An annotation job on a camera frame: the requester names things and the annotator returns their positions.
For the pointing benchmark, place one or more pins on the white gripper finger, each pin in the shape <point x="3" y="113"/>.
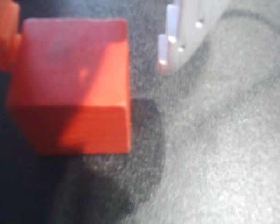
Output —
<point x="191" y="23"/>

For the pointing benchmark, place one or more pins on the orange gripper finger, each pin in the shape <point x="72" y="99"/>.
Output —
<point x="3" y="35"/>

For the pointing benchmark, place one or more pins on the red cube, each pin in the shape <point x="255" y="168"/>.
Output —
<point x="67" y="81"/>

